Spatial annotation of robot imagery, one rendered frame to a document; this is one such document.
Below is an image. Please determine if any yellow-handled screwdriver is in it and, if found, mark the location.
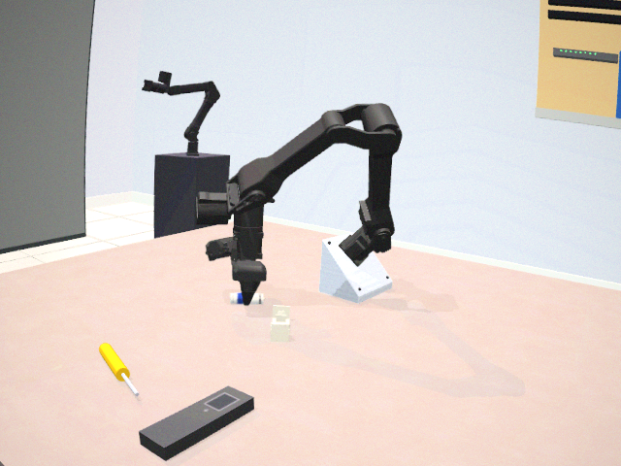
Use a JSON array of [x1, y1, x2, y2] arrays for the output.
[[99, 344, 140, 396]]

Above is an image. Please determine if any white cylinder with blue band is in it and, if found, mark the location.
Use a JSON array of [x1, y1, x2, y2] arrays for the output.
[[230, 293, 265, 305]]

